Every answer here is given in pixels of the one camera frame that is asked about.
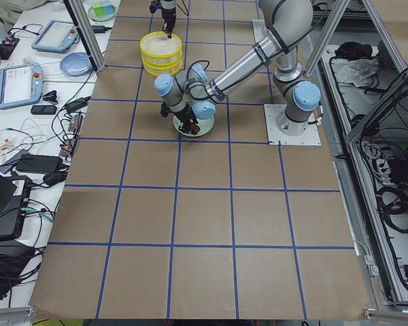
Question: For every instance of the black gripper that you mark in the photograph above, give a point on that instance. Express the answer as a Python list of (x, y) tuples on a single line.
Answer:
[(184, 117), (166, 15)]

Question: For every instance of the brown bun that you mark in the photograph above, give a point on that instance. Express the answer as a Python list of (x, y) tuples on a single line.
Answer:
[(193, 129)]

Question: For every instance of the yellow-rimmed steamer basket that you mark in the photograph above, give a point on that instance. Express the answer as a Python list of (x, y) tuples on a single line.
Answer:
[(160, 49), (155, 70)]

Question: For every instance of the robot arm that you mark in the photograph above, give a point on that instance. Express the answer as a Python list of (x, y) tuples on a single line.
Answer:
[(159, 4), (191, 97)]

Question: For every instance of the mint green plate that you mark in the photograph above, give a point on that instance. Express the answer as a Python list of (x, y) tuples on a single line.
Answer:
[(204, 126)]

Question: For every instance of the green tray with blocks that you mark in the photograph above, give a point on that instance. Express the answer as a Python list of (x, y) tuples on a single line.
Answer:
[(102, 11)]

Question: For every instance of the blue plate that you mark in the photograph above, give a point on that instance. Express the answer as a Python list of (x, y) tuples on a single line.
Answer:
[(76, 64)]

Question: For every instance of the teach pendant tablet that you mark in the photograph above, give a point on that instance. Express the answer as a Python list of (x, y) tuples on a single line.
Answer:
[(20, 85), (57, 36)]

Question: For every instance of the black power adapter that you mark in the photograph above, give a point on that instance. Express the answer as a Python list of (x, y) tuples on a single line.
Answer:
[(31, 163)]

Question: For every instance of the black laptop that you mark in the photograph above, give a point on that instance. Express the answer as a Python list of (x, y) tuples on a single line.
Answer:
[(14, 197)]

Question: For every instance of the aluminium frame post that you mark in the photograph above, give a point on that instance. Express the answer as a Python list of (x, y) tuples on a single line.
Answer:
[(81, 21)]

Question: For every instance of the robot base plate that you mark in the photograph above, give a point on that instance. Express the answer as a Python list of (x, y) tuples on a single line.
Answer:
[(282, 131)]

